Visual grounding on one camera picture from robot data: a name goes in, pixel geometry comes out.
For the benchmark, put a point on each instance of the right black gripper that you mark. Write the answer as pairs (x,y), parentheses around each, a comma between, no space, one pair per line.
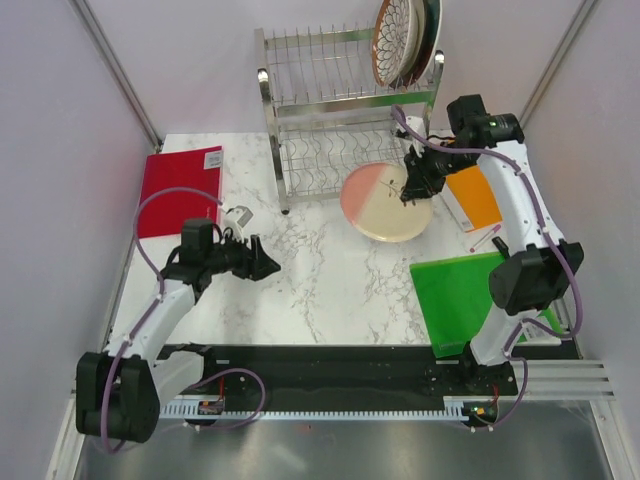
(420,182)

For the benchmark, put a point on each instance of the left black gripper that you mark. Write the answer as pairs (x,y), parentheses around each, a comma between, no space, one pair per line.
(254,263)

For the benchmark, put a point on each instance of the pink and cream plate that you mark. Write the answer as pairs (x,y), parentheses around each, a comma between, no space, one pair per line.
(370,200)

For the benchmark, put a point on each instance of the white petal pattern plate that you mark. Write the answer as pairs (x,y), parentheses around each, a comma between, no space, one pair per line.
(393,40)

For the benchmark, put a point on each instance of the red and blue floral plate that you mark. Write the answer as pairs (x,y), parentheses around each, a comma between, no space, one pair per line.
(429,40)

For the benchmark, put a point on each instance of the brown rimmed cream plate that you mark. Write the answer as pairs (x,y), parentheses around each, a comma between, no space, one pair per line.
(422,10)

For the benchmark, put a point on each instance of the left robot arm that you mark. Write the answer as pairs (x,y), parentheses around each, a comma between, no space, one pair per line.
(121,390)

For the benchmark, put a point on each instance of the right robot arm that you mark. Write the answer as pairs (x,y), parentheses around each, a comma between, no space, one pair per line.
(496,144)

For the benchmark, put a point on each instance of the stainless steel dish rack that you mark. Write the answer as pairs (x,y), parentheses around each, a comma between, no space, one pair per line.
(325,115)

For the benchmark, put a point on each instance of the orange folder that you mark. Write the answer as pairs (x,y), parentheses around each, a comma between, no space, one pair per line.
(470,200)

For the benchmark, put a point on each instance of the pink pen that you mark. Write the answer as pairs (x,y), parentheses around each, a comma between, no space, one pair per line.
(485,238)

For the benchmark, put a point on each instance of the green black highlighter marker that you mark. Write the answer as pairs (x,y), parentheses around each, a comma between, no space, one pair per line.
(501,246)

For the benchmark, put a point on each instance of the green folder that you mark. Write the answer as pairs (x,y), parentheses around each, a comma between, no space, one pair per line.
(477,306)

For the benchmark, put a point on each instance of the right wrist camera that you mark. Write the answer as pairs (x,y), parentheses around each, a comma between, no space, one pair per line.
(416,124)

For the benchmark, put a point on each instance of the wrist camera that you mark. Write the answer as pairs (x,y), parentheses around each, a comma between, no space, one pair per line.
(235,220)
(416,124)

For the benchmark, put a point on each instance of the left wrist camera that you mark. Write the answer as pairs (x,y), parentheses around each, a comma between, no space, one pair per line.
(235,220)

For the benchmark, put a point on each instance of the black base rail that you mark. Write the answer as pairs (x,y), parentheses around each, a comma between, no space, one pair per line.
(313,378)

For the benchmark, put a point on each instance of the aluminium frame post right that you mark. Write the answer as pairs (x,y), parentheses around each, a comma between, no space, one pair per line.
(562,49)

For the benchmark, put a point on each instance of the aluminium frame post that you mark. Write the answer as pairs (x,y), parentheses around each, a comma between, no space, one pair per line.
(562,49)
(102,44)

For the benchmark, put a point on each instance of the white cable duct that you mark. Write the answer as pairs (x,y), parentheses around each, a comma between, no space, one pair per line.
(207,409)

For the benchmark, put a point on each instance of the aluminium frame post left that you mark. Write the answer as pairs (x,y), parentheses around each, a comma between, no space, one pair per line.
(102,44)

